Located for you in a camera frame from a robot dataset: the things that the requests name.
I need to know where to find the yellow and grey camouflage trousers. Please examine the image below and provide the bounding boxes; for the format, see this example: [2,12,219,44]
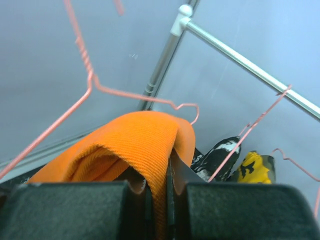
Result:
[235,151,276,184]

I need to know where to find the metal clothes rack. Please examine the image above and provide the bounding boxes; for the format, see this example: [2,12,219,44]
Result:
[137,0,320,121]

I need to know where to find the black and white trousers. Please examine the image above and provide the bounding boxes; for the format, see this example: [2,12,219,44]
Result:
[190,136,241,182]

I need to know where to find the pink wire hanger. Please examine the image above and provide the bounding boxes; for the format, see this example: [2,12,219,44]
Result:
[271,148,320,213]
[207,84,292,183]
[0,0,200,179]

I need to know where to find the orange trousers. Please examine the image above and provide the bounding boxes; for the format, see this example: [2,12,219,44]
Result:
[29,111,196,240]

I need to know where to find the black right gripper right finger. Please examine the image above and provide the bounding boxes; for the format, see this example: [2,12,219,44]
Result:
[166,151,320,240]

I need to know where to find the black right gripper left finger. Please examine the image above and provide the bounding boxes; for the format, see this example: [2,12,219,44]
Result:
[0,181,153,240]

